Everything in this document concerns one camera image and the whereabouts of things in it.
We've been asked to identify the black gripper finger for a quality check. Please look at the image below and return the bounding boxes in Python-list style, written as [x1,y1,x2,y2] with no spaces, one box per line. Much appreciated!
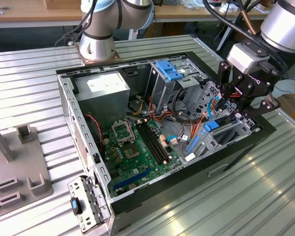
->
[235,94,281,121]
[216,59,244,111]

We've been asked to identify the orange power wire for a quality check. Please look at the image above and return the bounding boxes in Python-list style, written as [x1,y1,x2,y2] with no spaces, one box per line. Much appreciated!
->
[190,89,243,140]

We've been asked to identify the hard disk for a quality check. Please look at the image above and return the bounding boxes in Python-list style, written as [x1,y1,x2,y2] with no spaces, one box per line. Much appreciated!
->
[185,117,240,158]

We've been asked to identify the silver disk bay cage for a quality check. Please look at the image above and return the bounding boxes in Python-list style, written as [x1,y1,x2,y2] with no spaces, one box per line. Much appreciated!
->
[184,81,261,163]

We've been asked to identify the cardboard box with yellow label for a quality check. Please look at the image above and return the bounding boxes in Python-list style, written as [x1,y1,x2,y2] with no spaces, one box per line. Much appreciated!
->
[276,92,295,128]

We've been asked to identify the white flat board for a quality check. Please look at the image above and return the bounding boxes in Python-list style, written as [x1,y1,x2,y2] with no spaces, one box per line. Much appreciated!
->
[272,78,295,99]

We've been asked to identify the blue plastic latch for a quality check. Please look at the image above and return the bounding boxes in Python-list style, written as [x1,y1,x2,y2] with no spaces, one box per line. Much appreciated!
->
[156,60,185,82]

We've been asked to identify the silver optical drive cage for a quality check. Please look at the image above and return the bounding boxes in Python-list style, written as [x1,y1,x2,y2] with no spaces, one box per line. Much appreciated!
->
[147,58,209,116]

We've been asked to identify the white small box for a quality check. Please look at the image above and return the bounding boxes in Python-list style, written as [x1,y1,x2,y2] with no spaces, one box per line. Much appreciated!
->
[220,2,239,13]

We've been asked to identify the wooden desk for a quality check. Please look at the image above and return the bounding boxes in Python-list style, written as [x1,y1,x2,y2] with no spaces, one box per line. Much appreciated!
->
[0,0,84,29]
[152,0,268,52]

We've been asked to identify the clear plastic bag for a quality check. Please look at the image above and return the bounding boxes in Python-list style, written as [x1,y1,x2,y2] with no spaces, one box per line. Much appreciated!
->
[181,0,205,10]

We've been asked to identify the black RAM slot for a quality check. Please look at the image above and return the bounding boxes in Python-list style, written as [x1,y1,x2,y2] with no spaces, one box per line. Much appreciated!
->
[137,122,162,165]
[146,120,171,163]
[140,122,165,165]
[143,121,168,164]

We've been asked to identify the metal socket cover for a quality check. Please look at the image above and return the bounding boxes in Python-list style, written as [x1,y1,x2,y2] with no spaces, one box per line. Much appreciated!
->
[112,120,135,145]

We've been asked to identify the CPU socket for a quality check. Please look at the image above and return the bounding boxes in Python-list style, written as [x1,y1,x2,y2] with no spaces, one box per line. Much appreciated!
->
[122,144,141,160]

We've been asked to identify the black open PC case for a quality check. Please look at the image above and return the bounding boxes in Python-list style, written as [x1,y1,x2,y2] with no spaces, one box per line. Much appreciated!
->
[55,51,277,234]

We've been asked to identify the silver power supply box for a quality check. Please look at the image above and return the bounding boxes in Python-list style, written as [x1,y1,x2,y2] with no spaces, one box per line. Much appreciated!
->
[73,71,131,128]

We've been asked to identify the green motherboard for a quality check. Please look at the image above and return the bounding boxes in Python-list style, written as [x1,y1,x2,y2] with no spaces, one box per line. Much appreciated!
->
[100,118,185,197]

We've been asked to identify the blue expansion slot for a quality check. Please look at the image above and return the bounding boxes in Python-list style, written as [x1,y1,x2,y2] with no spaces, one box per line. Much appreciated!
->
[113,171,152,190]

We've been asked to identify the square brown mounting plate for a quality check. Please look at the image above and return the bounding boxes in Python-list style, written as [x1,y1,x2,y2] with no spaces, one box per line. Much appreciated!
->
[73,41,122,66]

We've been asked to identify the black blue latch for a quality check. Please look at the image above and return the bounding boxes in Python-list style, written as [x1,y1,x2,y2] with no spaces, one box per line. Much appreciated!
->
[70,196,84,216]

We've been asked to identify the gray parts rack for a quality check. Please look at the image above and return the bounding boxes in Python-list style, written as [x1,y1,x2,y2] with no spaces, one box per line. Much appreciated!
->
[0,115,55,217]

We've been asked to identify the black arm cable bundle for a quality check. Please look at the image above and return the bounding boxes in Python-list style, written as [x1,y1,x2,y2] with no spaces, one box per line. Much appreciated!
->
[203,0,290,79]

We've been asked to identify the orange black wire harness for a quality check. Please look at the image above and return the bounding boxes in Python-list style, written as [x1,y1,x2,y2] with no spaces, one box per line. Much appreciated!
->
[147,87,200,126]

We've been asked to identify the light blue data wire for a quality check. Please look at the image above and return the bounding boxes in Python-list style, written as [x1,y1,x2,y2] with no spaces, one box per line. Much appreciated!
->
[166,134,187,146]

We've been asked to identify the yellow black wire bundle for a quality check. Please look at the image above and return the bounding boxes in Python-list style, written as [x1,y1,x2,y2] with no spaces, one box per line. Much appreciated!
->
[127,94,148,118]

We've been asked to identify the red black fan wire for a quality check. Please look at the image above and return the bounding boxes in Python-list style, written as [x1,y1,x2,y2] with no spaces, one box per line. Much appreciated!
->
[85,112,104,154]

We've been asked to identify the silver expansion bracket cover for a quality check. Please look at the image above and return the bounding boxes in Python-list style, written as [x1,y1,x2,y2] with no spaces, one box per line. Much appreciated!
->
[67,175,111,233]

